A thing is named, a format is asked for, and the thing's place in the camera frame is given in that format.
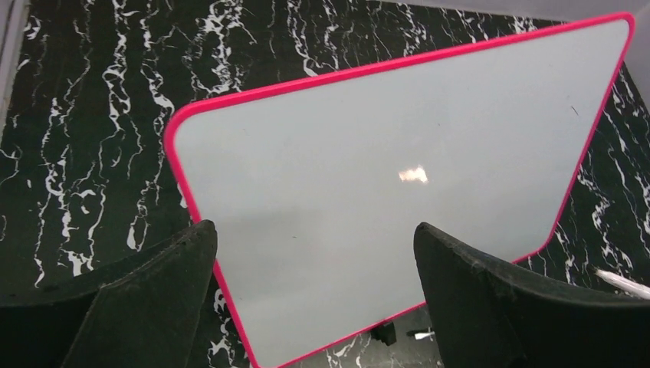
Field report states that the yellow handled screwdriver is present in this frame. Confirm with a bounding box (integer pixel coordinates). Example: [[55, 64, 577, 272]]
[[406, 329, 435, 340]]

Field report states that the black board clip left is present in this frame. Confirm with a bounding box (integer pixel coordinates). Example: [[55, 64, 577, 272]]
[[369, 321, 397, 346]]

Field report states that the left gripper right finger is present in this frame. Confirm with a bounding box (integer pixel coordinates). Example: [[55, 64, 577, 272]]
[[413, 223, 649, 367]]

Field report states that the pink framed whiteboard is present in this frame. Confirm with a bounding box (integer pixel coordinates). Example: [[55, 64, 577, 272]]
[[164, 12, 635, 367]]

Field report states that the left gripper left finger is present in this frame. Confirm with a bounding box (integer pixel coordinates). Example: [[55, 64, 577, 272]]
[[1, 220, 218, 367]]

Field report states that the white marker pen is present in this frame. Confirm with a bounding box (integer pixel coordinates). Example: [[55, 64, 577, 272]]
[[594, 268, 650, 300]]

